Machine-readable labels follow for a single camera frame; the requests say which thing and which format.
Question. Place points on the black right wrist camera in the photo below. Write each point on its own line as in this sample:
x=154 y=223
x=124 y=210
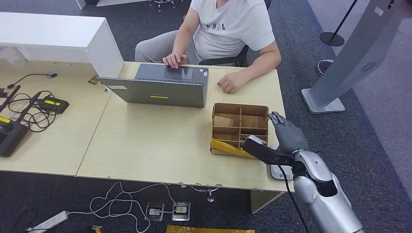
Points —
x=260 y=151

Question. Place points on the black router with antennas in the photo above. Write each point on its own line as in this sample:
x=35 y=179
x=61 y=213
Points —
x=11 y=138

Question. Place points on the brown cardboard piece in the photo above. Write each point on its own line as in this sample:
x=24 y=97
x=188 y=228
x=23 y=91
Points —
x=225 y=121

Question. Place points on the brown cardboard scrap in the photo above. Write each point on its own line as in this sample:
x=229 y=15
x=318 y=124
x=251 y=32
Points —
x=94 y=80

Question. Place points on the grey laptop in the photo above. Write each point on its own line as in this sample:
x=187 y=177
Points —
x=161 y=93

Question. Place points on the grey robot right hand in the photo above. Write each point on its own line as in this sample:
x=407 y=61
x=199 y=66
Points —
x=289 y=138

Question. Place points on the black stanchion post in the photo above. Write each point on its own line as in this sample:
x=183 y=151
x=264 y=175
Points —
x=331 y=39

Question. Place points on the white furniture base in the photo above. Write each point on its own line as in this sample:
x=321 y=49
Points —
x=112 y=2

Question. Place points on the person's left forearm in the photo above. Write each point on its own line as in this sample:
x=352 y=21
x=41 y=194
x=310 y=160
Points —
x=264 y=62

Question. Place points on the white desk hutch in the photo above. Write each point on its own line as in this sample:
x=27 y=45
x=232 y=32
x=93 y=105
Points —
x=48 y=35

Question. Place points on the person's right hand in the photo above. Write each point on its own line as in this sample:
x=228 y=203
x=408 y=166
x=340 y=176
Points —
x=175 y=60

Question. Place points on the clear plastic wrap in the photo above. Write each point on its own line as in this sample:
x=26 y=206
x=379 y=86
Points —
x=13 y=56

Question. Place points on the chrome round base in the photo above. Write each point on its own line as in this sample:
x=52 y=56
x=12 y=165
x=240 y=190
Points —
x=325 y=61

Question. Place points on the floor socket with yellow label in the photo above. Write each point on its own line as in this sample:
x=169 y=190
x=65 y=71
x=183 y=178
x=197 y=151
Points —
x=180 y=217

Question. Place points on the floor socket with white plug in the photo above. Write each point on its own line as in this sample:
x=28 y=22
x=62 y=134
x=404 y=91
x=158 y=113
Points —
x=151 y=218

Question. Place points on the yellow strip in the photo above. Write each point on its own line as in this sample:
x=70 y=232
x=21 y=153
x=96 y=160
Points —
x=225 y=148

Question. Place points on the white power strip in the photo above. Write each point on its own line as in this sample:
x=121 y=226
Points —
x=48 y=222

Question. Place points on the small black plug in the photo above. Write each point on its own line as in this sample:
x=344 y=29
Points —
x=3 y=93

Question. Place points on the grey kiosk stand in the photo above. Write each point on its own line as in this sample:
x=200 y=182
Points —
x=354 y=58

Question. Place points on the pale wooden desk leg panel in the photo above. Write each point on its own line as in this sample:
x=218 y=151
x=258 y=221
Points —
x=260 y=201

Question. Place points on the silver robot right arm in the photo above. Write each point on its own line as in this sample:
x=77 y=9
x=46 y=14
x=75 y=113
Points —
x=328 y=205

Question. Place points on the person's right forearm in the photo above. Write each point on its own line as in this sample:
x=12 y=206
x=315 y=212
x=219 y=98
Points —
x=185 y=38

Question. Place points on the yellow floor tape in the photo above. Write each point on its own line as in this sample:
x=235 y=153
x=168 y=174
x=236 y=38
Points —
x=209 y=230

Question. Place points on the chrome stool base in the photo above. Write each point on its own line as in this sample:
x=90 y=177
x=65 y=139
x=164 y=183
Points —
x=159 y=4

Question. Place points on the cardboard divider box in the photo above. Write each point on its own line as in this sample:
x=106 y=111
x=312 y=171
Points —
x=254 y=121

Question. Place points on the black power adapter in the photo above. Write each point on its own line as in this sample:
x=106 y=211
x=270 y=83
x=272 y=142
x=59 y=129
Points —
x=53 y=106

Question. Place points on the person's left hand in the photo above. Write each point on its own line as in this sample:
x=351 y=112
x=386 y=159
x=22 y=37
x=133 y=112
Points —
x=233 y=83

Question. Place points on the person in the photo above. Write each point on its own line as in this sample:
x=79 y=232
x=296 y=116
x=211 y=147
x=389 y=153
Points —
x=231 y=29

